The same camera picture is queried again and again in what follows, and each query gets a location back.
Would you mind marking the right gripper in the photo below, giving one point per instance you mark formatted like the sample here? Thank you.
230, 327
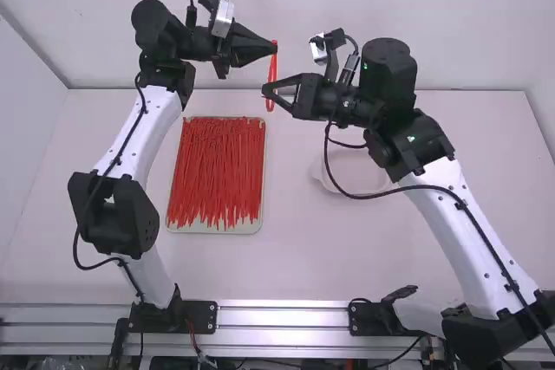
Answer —
312, 99

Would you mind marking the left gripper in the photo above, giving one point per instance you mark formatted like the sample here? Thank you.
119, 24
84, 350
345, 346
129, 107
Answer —
204, 45

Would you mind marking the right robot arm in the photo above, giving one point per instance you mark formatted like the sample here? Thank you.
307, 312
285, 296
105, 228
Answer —
390, 71

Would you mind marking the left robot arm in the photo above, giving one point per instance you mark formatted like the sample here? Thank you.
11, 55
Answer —
130, 140

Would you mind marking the white dish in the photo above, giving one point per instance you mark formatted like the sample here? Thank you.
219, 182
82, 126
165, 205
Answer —
321, 179

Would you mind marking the pale tray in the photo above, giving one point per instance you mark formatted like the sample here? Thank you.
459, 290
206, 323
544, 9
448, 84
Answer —
217, 231

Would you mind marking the silver rails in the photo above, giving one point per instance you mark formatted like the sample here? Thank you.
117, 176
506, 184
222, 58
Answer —
282, 318

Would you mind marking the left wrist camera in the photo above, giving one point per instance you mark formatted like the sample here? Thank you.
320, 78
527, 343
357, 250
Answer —
223, 19

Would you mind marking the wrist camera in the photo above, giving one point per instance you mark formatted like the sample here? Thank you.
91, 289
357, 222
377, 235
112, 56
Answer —
223, 19
320, 49

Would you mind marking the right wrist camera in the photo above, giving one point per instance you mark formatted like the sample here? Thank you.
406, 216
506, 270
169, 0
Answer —
320, 49

